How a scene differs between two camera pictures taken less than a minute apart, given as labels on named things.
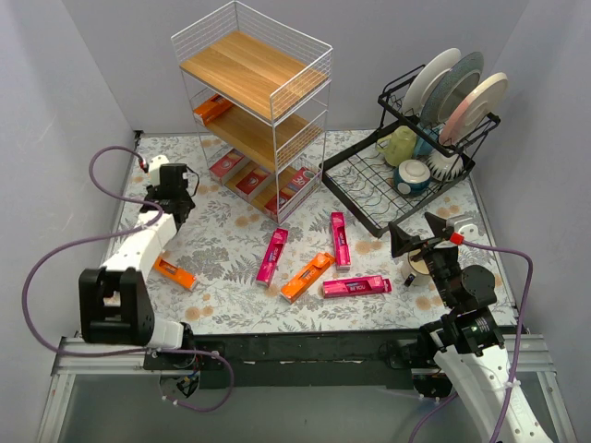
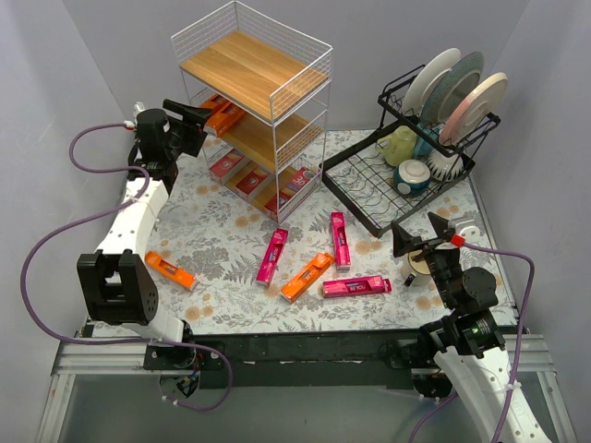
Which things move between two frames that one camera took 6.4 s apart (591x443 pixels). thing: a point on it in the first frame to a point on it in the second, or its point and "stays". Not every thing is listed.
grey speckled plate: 442,100 stays
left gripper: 180,209 to 188,136
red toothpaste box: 255,183 stays
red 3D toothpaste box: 227,166 stays
